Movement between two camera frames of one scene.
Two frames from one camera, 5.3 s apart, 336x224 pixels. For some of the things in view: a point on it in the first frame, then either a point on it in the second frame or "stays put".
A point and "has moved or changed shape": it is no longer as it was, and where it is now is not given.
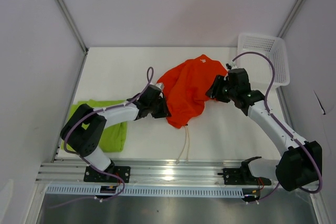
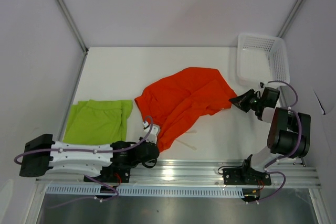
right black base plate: (242, 176) stays put
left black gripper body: (158, 109) to (135, 163)
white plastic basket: (258, 67) stays put
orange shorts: (185, 85) has moved or changed shape
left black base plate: (93, 175) stays put
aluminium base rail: (143, 174) stays put
